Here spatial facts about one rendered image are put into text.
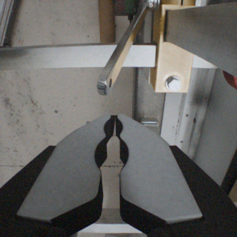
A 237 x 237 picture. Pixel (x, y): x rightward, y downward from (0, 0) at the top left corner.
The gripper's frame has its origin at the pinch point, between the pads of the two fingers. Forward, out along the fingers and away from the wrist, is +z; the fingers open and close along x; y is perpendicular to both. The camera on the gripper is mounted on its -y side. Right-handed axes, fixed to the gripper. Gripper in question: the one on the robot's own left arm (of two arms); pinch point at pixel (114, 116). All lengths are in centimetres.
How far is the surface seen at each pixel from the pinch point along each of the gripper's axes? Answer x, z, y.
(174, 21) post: 6.1, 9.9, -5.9
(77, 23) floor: -24, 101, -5
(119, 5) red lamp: 0.2, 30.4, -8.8
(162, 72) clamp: 6.2, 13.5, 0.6
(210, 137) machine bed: 27.8, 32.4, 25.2
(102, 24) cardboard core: -9, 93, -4
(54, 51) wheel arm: -8.6, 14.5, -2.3
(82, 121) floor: -27, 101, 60
